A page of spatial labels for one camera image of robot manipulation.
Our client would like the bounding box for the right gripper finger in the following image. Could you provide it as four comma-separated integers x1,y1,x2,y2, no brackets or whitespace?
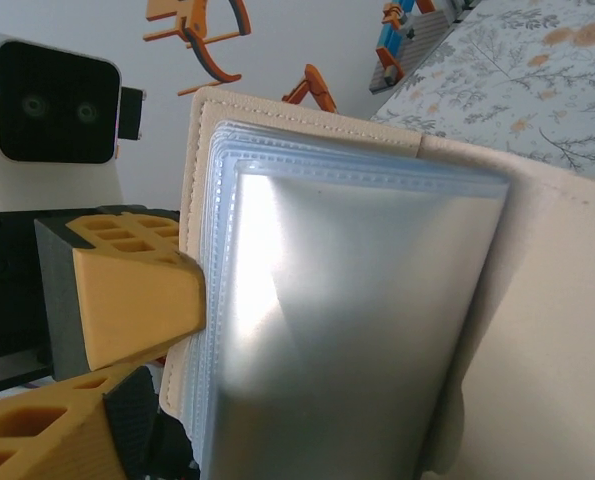
0,364,159,480

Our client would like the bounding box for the floral table mat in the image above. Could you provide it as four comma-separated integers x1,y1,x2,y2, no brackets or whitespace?
370,0,595,183

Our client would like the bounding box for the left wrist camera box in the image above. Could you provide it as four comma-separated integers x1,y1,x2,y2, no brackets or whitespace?
0,32,147,212

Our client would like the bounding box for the beige leather card holder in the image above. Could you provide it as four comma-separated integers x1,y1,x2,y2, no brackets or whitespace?
159,85,595,480

